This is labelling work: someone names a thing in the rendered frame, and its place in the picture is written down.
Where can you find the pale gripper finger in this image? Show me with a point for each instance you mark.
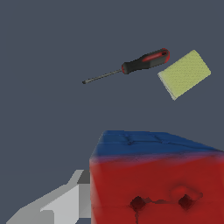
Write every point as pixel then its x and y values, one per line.
pixel 62 201

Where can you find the yellow-green sponge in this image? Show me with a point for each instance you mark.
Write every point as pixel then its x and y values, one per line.
pixel 184 74

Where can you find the red and blue cube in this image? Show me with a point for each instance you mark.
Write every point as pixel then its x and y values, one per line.
pixel 151 175

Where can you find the black and red screwdriver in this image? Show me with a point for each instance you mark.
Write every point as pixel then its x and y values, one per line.
pixel 140 62

